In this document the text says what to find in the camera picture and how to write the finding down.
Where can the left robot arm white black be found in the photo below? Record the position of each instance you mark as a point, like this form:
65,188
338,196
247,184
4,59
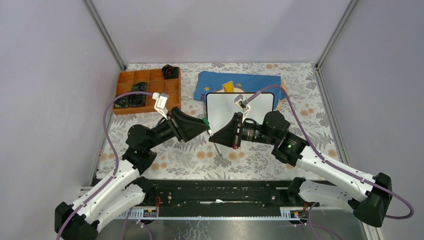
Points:
125,186

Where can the wooden compartment tray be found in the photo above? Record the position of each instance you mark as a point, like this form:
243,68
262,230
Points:
155,84

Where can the blue green rolled sock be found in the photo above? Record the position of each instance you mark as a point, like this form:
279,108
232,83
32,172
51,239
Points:
121,103

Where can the slotted grey cable duct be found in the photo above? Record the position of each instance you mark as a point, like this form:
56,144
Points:
214,213

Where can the aluminium frame post left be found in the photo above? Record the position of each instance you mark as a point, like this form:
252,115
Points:
94,13

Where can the floral patterned tablecloth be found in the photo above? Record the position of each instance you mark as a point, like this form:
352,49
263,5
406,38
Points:
198,159

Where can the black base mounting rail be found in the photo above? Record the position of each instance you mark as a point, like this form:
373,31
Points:
157,194

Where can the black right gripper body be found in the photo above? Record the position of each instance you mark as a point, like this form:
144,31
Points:
240,127

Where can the aluminium frame post right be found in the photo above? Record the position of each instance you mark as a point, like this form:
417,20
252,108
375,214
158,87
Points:
333,124

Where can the blue cartoon print cloth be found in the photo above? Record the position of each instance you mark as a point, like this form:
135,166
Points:
214,82

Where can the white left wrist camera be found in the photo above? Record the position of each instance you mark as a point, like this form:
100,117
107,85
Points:
160,103

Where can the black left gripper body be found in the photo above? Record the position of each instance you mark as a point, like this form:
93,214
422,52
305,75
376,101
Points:
174,126

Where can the dark rolled sock with orange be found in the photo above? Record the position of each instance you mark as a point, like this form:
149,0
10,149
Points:
170,72

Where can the aluminium frame post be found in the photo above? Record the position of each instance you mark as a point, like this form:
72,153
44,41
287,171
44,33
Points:
94,13
333,124

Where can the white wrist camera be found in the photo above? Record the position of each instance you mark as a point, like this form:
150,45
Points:
160,103
242,103

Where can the white board with black frame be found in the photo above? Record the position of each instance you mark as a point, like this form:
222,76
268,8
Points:
220,107

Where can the dark rolled sock with green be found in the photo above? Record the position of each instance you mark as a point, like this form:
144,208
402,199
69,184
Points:
139,87

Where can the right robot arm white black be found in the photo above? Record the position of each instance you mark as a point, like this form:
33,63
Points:
355,191

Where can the black rolled sock middle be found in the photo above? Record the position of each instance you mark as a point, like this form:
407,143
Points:
137,100

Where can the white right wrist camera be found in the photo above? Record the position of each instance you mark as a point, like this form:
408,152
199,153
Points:
242,103

